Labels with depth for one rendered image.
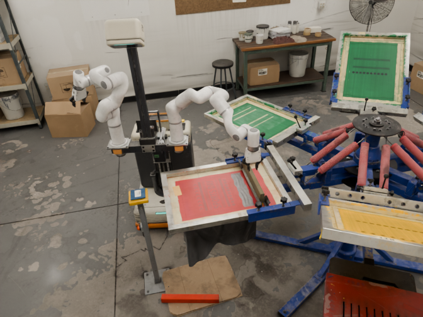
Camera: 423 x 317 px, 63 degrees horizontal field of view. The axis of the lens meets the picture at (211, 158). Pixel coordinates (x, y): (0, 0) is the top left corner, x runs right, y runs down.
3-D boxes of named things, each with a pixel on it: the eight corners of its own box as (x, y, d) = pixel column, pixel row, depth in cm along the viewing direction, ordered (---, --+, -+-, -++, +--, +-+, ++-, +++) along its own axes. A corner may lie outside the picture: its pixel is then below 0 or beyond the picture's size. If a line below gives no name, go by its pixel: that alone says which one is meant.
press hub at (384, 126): (333, 278, 283) (367, 138, 207) (313, 242, 315) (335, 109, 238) (376, 268, 289) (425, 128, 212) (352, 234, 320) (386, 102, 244)
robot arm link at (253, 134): (234, 127, 214) (242, 121, 220) (234, 141, 220) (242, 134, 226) (255, 134, 206) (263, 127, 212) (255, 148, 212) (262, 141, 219)
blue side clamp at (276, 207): (248, 222, 211) (248, 214, 207) (246, 217, 215) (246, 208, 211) (294, 214, 215) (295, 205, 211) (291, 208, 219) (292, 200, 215)
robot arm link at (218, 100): (190, 97, 222) (203, 89, 232) (211, 122, 222) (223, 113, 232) (202, 83, 210) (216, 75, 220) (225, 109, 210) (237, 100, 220)
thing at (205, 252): (191, 267, 235) (186, 223, 211) (191, 263, 238) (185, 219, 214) (256, 254, 242) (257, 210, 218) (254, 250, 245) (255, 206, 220)
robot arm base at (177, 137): (170, 133, 265) (167, 116, 256) (186, 133, 265) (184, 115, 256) (168, 144, 252) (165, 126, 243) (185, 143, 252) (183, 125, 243)
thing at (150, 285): (145, 295, 279) (121, 208, 225) (143, 273, 297) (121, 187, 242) (172, 290, 282) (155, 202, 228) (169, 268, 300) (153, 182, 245)
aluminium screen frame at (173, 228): (169, 234, 204) (169, 230, 202) (161, 176, 252) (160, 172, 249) (294, 211, 215) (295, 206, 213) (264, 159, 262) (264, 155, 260)
